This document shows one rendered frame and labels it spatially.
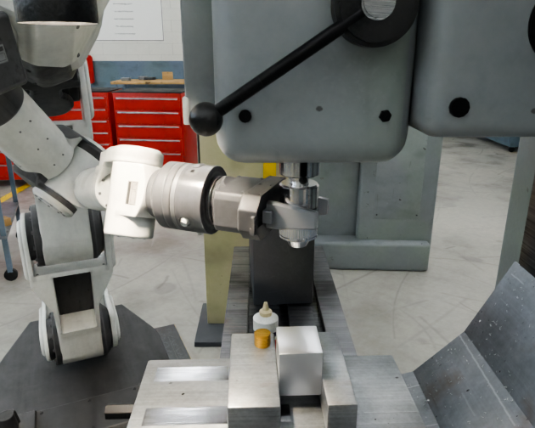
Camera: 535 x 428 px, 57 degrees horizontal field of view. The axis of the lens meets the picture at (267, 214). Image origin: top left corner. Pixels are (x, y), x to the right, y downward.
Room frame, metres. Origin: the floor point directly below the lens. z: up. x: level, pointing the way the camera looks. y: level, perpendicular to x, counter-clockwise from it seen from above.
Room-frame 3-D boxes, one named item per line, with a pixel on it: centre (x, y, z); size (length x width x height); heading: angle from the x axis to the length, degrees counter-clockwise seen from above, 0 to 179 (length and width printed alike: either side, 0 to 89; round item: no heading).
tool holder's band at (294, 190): (0.56, -0.04, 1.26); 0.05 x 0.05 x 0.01
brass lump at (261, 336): (0.57, 0.01, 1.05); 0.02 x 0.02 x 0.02
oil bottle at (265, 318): (0.68, 0.00, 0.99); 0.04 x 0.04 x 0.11
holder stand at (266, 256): (0.98, -0.02, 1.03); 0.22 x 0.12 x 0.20; 4
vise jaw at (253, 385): (0.52, 0.02, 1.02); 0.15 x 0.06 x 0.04; 2
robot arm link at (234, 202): (0.59, 0.05, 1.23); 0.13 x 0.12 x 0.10; 161
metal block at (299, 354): (0.52, -0.04, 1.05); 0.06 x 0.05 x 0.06; 2
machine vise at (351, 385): (0.52, -0.01, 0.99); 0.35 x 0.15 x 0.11; 92
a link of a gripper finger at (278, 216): (0.53, -0.03, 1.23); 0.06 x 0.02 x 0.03; 70
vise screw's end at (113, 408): (0.51, 0.19, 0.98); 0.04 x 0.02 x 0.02; 92
